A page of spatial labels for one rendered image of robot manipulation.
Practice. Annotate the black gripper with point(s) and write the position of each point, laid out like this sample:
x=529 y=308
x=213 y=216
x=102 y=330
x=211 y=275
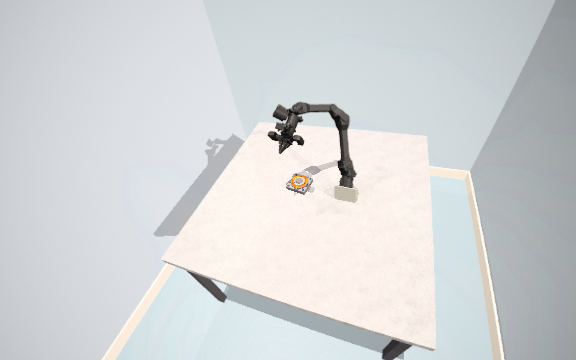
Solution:
x=285 y=140

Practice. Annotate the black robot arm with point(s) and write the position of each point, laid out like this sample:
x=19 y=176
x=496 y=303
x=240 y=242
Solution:
x=345 y=164

